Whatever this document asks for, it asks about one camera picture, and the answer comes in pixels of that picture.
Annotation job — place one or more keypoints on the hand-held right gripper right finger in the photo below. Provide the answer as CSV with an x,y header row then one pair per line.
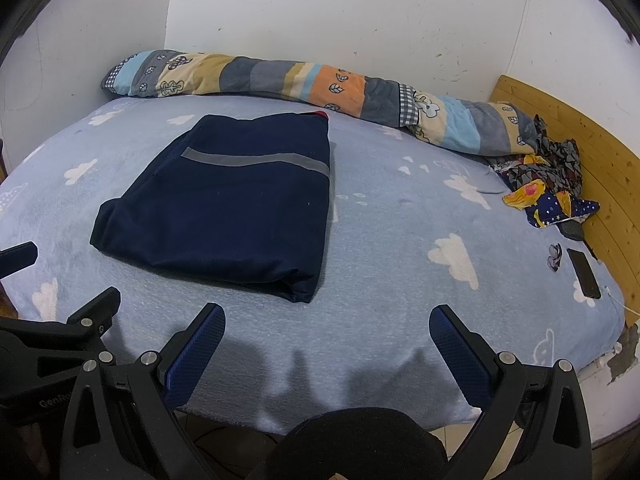
x,y
462,355

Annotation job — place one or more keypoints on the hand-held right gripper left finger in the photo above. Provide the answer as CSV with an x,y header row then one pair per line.
x,y
195,355

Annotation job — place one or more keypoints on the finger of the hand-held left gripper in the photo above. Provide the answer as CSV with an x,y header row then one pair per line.
x,y
100,310
17,260

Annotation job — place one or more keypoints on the navy jacket with red collar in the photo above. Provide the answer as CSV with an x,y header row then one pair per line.
x,y
225,210

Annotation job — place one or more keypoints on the blue cloud print bed sheet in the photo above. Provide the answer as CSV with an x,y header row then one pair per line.
x,y
400,240

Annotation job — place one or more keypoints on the small dark patterned item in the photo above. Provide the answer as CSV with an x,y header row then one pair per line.
x,y
555,257

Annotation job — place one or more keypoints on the black smartphone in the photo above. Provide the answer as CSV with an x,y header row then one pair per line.
x,y
584,272

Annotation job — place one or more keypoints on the dark grey cloth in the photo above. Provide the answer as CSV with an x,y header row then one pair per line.
x,y
572,230

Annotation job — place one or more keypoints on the grey patterned garment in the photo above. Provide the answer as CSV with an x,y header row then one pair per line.
x,y
555,160

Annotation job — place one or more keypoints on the wooden headboard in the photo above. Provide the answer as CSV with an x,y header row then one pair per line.
x,y
600,160

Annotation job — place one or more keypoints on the rolled patchwork quilt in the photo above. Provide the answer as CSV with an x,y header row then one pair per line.
x,y
325,82

